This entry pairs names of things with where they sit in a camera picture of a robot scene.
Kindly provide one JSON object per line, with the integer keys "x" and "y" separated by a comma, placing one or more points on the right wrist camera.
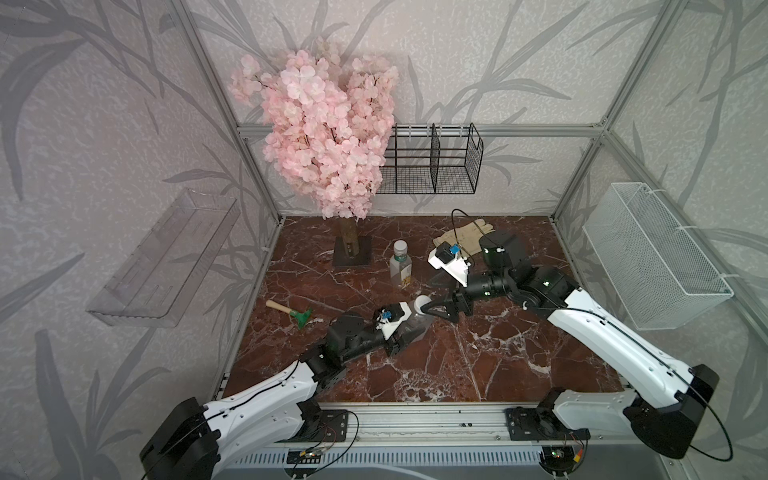
{"x": 448, "y": 257}

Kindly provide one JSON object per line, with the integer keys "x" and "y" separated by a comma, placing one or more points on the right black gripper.
{"x": 437, "y": 313}

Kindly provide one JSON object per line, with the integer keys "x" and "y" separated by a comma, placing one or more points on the white mesh basket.
{"x": 661, "y": 275}

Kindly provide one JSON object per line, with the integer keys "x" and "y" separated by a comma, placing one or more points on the black wire basket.
{"x": 431, "y": 160}

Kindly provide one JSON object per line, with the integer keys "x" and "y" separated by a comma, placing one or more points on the clear bottle with yellow label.
{"x": 400, "y": 268}

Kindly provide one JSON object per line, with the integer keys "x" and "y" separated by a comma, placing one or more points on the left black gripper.
{"x": 391, "y": 348}

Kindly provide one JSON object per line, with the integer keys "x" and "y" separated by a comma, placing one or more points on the clear bottle with blue label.
{"x": 423, "y": 321}

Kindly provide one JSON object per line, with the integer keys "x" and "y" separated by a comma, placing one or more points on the clear acrylic wall shelf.
{"x": 155, "y": 285}

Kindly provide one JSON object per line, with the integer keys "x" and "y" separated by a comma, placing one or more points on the white bottle cap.
{"x": 420, "y": 303}
{"x": 400, "y": 248}

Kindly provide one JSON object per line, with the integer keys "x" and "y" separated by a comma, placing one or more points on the aluminium mounting rail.
{"x": 432, "y": 423}

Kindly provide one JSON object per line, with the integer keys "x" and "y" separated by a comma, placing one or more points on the beige work glove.
{"x": 466, "y": 237}

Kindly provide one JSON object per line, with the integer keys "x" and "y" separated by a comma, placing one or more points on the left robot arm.
{"x": 197, "y": 441}

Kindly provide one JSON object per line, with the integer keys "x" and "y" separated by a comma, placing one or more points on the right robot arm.
{"x": 666, "y": 399}

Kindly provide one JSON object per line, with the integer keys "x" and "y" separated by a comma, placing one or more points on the green toy rake wooden handle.
{"x": 301, "y": 317}

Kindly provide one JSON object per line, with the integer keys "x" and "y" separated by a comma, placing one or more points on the pink artificial blossom tree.
{"x": 331, "y": 125}

